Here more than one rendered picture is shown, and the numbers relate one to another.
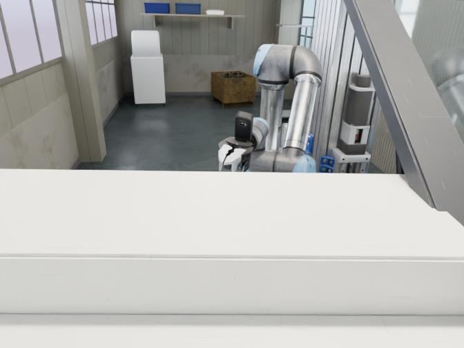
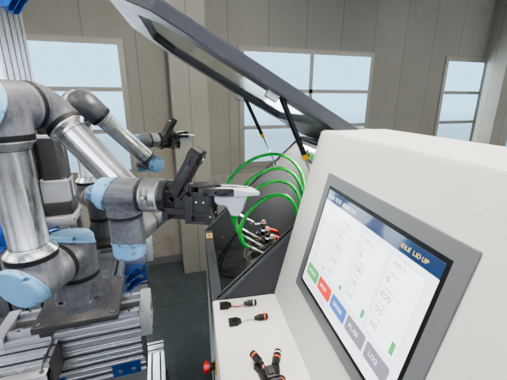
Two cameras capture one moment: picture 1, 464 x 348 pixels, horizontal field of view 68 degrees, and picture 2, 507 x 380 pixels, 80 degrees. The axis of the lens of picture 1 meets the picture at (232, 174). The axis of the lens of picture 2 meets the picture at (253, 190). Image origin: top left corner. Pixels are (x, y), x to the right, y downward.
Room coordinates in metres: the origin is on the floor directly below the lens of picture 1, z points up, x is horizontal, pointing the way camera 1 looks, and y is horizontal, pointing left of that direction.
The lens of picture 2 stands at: (0.89, 0.62, 1.64)
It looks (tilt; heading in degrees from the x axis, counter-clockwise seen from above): 17 degrees down; 260
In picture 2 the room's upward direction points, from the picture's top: straight up
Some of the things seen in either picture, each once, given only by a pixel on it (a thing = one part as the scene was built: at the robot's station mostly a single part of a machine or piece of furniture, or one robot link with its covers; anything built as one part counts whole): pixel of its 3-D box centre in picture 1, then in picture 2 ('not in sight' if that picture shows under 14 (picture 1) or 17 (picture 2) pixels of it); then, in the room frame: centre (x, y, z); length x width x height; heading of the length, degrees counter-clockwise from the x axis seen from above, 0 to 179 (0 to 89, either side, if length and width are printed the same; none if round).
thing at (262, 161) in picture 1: (258, 161); (131, 231); (1.07, -0.09, 1.34); 0.11 x 0.08 x 0.11; 72
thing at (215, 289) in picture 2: not in sight; (213, 273); (0.87, -0.63, 0.87); 0.62 x 0.04 x 0.16; 91
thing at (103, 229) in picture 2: not in sight; (105, 225); (1.35, -0.77, 1.09); 0.15 x 0.15 x 0.10
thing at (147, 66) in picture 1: (148, 68); not in sight; (7.33, 1.77, 0.71); 0.80 x 0.66 x 1.43; 8
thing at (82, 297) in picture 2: not in sight; (81, 284); (1.28, -0.28, 1.09); 0.15 x 0.15 x 0.10
